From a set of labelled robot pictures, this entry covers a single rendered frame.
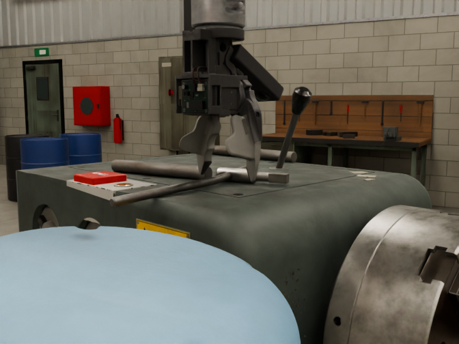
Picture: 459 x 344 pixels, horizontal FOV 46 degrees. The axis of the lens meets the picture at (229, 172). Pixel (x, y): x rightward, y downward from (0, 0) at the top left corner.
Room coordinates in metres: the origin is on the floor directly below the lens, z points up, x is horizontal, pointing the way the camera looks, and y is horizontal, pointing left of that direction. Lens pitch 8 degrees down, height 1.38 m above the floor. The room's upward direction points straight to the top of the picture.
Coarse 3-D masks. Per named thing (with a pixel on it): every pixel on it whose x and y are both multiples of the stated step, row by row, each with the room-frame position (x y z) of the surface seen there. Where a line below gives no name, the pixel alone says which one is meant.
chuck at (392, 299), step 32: (416, 224) 0.65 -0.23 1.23; (448, 224) 0.63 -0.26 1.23; (384, 256) 0.62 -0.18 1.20; (416, 256) 0.60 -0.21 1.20; (384, 288) 0.59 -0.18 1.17; (416, 288) 0.57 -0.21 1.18; (352, 320) 0.59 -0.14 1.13; (384, 320) 0.57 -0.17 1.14; (416, 320) 0.55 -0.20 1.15; (448, 320) 0.57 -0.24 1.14
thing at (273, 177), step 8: (224, 168) 0.83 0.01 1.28; (232, 168) 0.82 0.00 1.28; (232, 176) 0.81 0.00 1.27; (240, 176) 0.81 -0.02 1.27; (248, 176) 0.80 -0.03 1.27; (256, 176) 0.80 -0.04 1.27; (264, 176) 0.80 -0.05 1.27; (272, 176) 0.79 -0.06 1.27; (280, 176) 0.78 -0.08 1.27; (288, 176) 0.79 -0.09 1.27
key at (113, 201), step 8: (240, 168) 0.86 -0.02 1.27; (216, 176) 0.78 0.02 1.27; (224, 176) 0.79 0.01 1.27; (176, 184) 0.72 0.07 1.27; (184, 184) 0.73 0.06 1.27; (192, 184) 0.74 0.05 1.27; (200, 184) 0.75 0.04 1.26; (208, 184) 0.76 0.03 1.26; (136, 192) 0.66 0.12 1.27; (144, 192) 0.67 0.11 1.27; (152, 192) 0.68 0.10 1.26; (160, 192) 0.69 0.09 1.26; (168, 192) 0.70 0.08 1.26; (176, 192) 0.72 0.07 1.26; (112, 200) 0.64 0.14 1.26; (120, 200) 0.64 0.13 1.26; (128, 200) 0.65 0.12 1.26; (136, 200) 0.66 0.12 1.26
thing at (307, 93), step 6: (294, 90) 0.90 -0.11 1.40; (300, 90) 0.89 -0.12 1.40; (306, 90) 0.90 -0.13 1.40; (294, 96) 0.90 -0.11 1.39; (300, 96) 0.89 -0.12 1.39; (306, 96) 0.89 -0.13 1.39; (294, 102) 0.90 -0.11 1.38; (300, 102) 0.89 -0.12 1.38; (306, 102) 0.90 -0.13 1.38; (294, 108) 0.91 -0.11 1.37; (300, 108) 0.90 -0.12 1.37; (300, 114) 0.91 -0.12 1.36
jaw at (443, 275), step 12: (444, 252) 0.59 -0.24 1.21; (432, 264) 0.59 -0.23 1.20; (444, 264) 0.58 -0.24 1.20; (456, 264) 0.58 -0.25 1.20; (432, 276) 0.57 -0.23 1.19; (444, 276) 0.57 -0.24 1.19; (456, 276) 0.57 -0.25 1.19; (456, 288) 0.56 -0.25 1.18; (456, 300) 0.56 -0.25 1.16; (456, 312) 0.58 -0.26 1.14
